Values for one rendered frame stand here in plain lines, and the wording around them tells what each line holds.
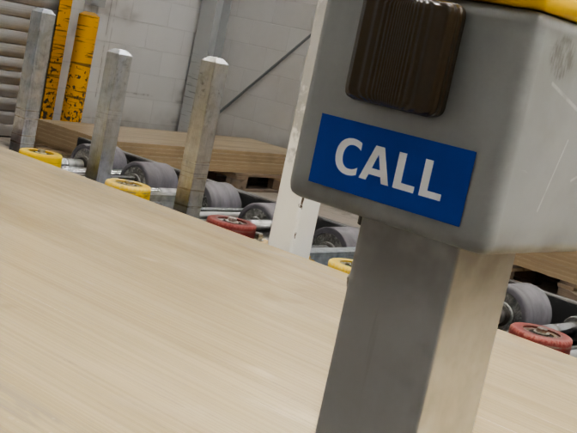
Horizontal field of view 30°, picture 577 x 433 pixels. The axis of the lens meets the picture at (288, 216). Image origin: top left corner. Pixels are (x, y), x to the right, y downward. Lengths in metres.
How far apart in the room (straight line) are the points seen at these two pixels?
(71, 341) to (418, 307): 0.69
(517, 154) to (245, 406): 0.64
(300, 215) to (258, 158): 7.04
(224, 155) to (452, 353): 8.00
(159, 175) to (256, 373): 1.61
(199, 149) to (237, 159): 6.55
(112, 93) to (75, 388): 1.26
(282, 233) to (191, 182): 0.35
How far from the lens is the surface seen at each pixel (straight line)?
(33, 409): 0.81
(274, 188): 8.85
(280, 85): 9.76
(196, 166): 1.90
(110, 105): 2.07
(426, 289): 0.31
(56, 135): 7.82
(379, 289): 0.32
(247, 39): 10.08
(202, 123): 1.89
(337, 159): 0.31
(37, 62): 2.27
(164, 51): 10.08
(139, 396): 0.87
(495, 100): 0.28
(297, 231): 1.58
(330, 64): 0.31
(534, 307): 1.98
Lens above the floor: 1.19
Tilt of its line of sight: 9 degrees down
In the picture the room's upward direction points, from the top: 12 degrees clockwise
